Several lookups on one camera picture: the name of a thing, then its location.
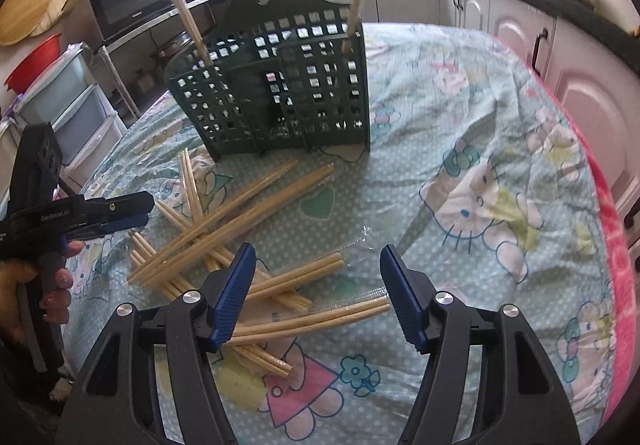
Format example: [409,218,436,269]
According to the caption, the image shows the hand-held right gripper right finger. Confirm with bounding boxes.
[379,245,581,445]

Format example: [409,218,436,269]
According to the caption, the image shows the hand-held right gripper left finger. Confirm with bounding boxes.
[62,242,258,445]

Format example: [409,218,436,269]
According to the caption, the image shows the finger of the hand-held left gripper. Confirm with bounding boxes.
[85,215,150,240]
[84,192,154,226]

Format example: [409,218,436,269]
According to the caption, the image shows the pile of wooden chopsticks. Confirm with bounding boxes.
[126,148,392,380]

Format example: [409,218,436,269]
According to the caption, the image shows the green plastic utensil holder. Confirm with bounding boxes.
[165,0,372,163]

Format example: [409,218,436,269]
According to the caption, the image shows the person's left hand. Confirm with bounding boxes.
[0,240,87,342]

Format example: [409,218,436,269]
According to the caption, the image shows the plastic drawer unit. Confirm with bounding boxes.
[15,45,128,181]

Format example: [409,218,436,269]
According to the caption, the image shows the red plastic basin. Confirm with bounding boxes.
[5,34,62,93]

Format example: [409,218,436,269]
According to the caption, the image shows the steel cooking pots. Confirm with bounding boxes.
[150,32,193,71]

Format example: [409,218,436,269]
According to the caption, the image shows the cartoon printed tablecloth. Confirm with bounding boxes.
[60,22,618,445]

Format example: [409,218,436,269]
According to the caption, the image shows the metal shelf rack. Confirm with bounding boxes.
[82,0,246,121]

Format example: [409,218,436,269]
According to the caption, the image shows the black microwave oven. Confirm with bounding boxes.
[87,0,173,41]

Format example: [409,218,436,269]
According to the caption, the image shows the round wooden board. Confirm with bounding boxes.
[0,0,66,47]

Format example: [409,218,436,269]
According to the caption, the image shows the pink blanket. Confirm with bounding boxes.
[492,32,640,426]

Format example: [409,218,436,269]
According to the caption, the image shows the white kitchen cabinets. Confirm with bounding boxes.
[310,0,640,266]

